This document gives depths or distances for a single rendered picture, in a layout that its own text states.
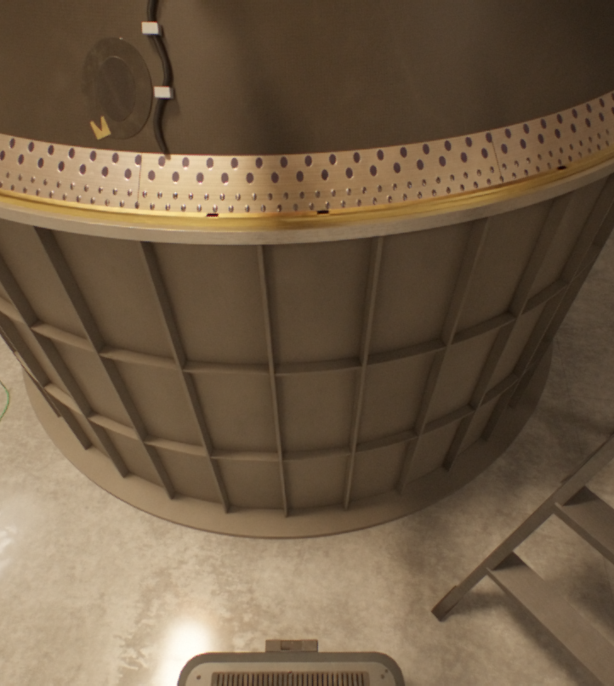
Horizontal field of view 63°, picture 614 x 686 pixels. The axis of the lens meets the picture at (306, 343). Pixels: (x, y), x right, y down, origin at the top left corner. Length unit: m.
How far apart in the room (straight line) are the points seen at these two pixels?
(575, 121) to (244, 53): 0.56
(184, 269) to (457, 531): 1.25
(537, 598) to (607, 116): 1.06
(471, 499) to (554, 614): 0.52
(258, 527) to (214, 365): 0.76
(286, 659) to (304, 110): 1.16
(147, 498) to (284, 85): 1.39
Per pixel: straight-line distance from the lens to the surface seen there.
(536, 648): 1.76
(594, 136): 1.06
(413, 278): 0.96
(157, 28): 0.83
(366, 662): 1.38
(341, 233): 0.78
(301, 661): 1.38
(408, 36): 0.85
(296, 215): 0.77
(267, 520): 1.72
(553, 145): 0.98
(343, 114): 0.81
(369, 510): 1.73
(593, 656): 1.47
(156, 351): 1.12
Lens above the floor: 1.62
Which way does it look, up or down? 49 degrees down
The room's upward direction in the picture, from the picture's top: 1 degrees counter-clockwise
